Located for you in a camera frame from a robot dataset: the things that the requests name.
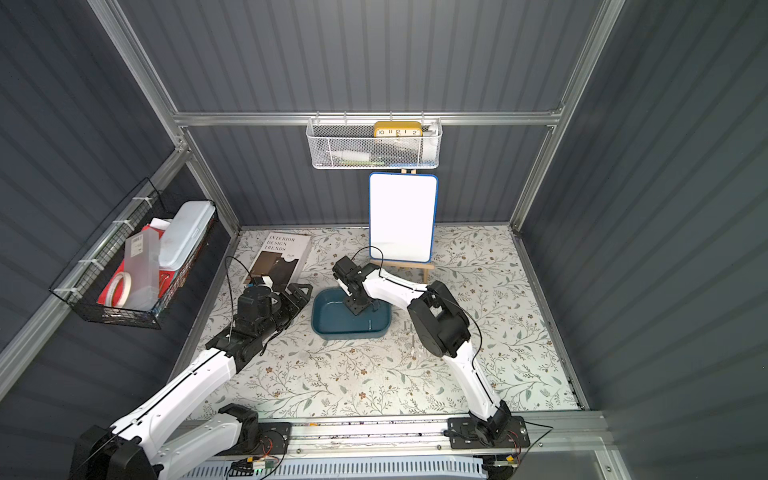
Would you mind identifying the teal plastic storage tray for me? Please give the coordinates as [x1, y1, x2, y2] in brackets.
[311, 287, 392, 340]

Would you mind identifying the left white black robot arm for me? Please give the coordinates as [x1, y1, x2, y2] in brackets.
[68, 283, 313, 479]

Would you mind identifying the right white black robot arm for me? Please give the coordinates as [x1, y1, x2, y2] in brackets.
[332, 256, 512, 446]

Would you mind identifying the red box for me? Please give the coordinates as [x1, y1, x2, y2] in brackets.
[97, 218, 202, 306]

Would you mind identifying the interior design trends book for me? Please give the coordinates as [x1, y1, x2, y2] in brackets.
[243, 232, 311, 292]

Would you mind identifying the floral patterned table mat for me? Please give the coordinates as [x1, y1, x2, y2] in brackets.
[192, 225, 579, 420]

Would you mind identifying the wooden easel stand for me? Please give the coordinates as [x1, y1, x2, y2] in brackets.
[382, 260, 435, 284]

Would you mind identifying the white plastic case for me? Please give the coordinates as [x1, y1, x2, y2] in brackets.
[158, 200, 215, 271]

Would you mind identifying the white marker pen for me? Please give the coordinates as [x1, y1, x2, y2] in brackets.
[329, 150, 384, 166]

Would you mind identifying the translucent plastic container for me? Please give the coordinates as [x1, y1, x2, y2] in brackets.
[123, 228, 160, 311]

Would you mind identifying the white tape roll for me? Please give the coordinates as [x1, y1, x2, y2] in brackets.
[104, 271, 133, 308]

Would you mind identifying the yellow clock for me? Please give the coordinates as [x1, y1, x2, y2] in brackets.
[374, 120, 423, 138]

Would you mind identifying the white board with blue frame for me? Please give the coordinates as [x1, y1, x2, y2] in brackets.
[369, 172, 439, 264]

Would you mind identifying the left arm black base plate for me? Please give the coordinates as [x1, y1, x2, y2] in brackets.
[217, 422, 292, 456]

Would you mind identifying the white wire mesh basket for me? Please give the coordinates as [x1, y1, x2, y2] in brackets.
[306, 118, 443, 170]

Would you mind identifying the black wire wall basket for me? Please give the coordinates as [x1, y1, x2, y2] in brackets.
[50, 181, 218, 329]

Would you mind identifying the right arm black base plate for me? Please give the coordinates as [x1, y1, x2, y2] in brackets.
[443, 416, 531, 450]

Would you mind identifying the aluminium front rail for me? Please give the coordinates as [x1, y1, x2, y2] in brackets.
[119, 411, 613, 463]

